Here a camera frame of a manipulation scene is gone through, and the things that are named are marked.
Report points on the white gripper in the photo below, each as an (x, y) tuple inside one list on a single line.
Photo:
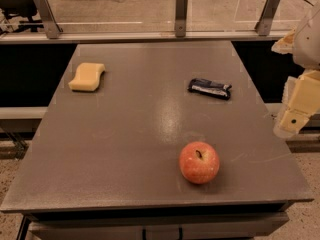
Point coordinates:
[(308, 42)]

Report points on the red apple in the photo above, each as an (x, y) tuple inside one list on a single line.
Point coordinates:
[(199, 162)]

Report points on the yellow sponge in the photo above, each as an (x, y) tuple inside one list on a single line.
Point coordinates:
[(87, 77)]

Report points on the dark blue snack wrapper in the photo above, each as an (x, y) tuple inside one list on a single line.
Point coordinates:
[(210, 88)]

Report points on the clear acrylic barrier panel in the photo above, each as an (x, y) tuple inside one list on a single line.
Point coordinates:
[(95, 16)]

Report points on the black office chair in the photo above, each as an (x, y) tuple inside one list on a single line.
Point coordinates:
[(21, 8)]

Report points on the right metal bracket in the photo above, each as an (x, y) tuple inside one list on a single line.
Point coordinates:
[(264, 24)]

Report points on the metal bracket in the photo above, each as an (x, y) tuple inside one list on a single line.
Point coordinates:
[(51, 27), (181, 7), (264, 24)]

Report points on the middle metal bracket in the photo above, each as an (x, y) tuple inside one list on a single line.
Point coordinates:
[(181, 7)]

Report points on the left metal bracket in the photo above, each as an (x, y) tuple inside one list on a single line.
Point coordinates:
[(51, 27)]

